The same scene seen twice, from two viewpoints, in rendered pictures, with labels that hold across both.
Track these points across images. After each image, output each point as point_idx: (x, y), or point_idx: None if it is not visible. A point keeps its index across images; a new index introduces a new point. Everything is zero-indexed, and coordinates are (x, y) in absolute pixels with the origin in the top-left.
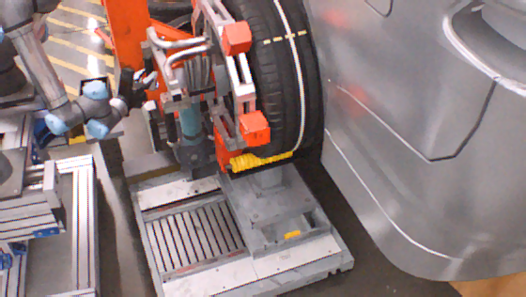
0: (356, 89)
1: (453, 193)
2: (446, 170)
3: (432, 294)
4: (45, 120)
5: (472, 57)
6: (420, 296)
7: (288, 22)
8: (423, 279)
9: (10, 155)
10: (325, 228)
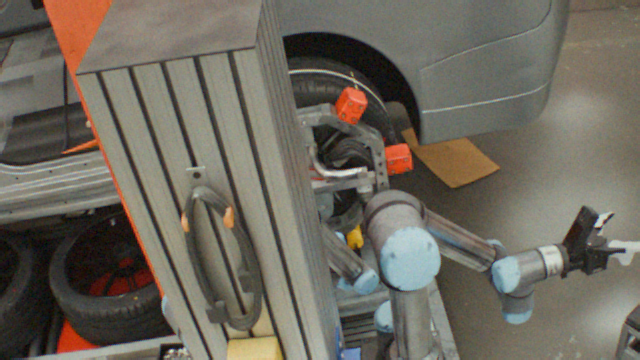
0: (457, 46)
1: (553, 30)
2: (548, 21)
3: (458, 202)
4: (362, 287)
5: None
6: (459, 209)
7: (342, 74)
8: (443, 204)
9: (374, 349)
10: None
